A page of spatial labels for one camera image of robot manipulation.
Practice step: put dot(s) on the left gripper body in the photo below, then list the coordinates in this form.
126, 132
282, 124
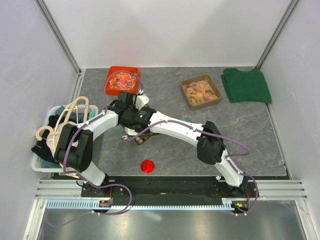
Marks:
132, 110

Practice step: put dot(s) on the orange candy box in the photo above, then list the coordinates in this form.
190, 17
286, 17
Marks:
122, 80

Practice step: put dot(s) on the clear glass jar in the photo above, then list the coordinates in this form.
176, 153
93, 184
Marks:
188, 119

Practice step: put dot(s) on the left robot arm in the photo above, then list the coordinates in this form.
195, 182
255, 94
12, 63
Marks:
74, 149

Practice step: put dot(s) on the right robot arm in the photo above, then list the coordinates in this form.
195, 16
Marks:
207, 139

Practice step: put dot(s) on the red jar lid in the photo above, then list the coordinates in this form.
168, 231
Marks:
147, 166

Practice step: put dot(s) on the brown gummy candy box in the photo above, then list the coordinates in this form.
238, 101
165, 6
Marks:
200, 92

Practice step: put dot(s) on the white laundry basket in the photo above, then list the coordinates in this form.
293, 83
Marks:
40, 165

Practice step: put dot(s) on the green folded cloth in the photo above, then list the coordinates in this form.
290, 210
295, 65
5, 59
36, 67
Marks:
245, 86

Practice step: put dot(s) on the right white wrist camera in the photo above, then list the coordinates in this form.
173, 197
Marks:
131, 135

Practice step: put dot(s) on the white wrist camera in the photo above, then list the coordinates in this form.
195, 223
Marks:
141, 99
131, 135

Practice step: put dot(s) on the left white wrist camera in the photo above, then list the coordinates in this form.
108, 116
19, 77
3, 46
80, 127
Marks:
141, 99

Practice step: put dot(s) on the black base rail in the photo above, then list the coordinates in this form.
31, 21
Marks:
193, 190

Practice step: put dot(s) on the white cable duct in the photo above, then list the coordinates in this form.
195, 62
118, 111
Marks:
86, 204

